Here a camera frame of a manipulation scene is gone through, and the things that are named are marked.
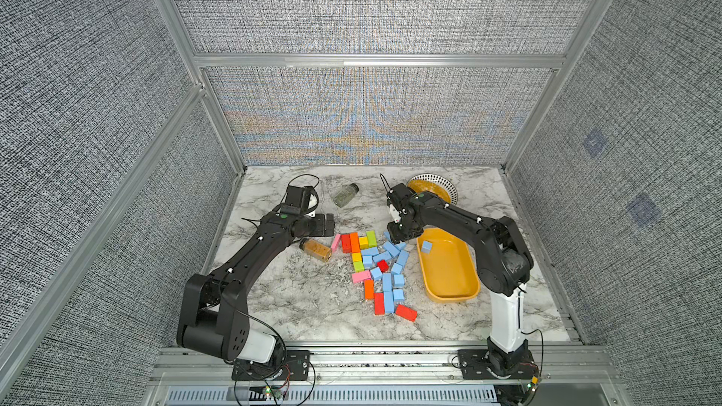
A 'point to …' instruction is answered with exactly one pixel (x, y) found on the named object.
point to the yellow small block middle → (364, 242)
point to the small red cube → (383, 265)
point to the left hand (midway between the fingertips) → (325, 221)
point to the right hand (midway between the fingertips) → (398, 228)
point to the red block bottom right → (406, 312)
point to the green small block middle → (358, 266)
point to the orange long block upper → (354, 242)
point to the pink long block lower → (361, 275)
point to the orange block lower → (368, 288)
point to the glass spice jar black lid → (346, 195)
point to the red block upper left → (346, 243)
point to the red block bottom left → (379, 304)
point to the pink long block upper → (335, 242)
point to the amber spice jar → (315, 250)
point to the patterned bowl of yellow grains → (435, 182)
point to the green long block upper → (371, 239)
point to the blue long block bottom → (389, 304)
